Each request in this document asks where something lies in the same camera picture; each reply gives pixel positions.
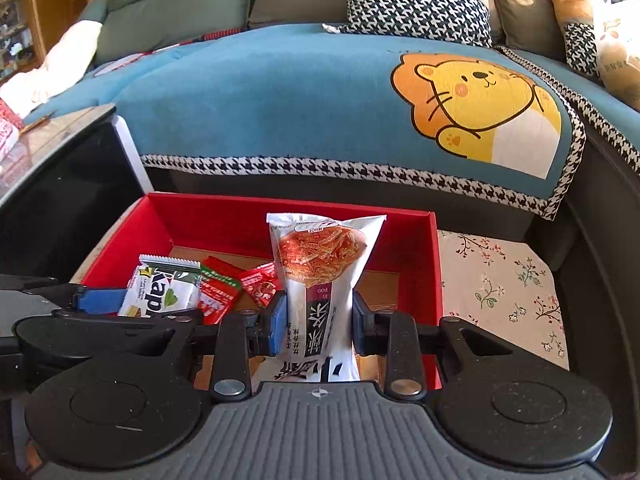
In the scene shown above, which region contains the large orange houndstooth pillow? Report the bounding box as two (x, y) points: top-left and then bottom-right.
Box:
(346, 0), (493, 48)

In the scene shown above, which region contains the black glass coffee table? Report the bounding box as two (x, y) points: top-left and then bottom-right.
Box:
(0, 104), (151, 281)

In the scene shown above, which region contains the wooden display cabinet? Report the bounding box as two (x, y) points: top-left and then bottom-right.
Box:
(0, 0), (93, 86)

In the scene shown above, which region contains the blue houndstooth trim sofa cover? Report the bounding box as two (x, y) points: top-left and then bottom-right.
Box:
(495, 45), (640, 173)

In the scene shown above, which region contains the white cloth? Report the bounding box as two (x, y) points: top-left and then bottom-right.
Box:
(0, 20), (103, 116)

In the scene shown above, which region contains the blue lion print sofa cover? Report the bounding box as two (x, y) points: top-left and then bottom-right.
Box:
(82, 22), (587, 222)

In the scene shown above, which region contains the small orange houndstooth pillow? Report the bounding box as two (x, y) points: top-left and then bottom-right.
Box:
(547, 0), (601, 78)

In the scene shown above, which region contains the small red snack packet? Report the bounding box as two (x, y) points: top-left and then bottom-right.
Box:
(239, 261), (279, 309)

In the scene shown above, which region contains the white printed plastic bag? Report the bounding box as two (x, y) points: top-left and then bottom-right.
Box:
(590, 0), (640, 113)

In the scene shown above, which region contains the white green wafer packet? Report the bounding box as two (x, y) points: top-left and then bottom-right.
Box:
(117, 254), (202, 319)

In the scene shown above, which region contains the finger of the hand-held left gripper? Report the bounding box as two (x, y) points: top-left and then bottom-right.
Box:
(52, 308), (203, 331)
(0, 274), (128, 313)

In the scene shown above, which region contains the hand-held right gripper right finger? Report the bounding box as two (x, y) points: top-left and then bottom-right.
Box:
(352, 291), (568, 400)

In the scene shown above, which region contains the red cardboard box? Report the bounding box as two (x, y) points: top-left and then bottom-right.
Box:
(80, 191), (445, 391)

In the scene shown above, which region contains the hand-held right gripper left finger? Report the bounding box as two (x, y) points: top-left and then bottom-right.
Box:
(192, 292), (290, 402)

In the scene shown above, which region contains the red plastic bag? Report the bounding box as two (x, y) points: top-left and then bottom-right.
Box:
(0, 97), (23, 161)

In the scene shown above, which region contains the long red snack packet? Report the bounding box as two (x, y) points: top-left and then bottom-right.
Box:
(197, 256), (246, 326)

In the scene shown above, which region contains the white spicy strip packet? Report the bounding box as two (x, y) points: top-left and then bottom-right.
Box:
(265, 211), (388, 395)

